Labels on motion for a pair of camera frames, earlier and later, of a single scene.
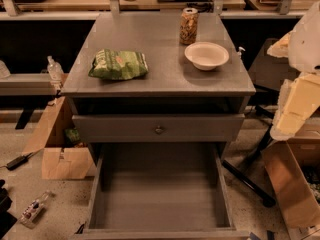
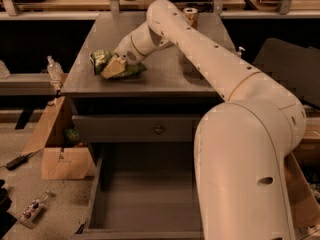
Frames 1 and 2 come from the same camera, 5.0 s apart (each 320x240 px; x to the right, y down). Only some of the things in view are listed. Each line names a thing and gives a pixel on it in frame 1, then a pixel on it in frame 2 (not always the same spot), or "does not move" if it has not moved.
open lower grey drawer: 160,191 does not move
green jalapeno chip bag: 118,65 does not move
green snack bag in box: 72,134 does not move
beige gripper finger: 303,99 -> 117,66
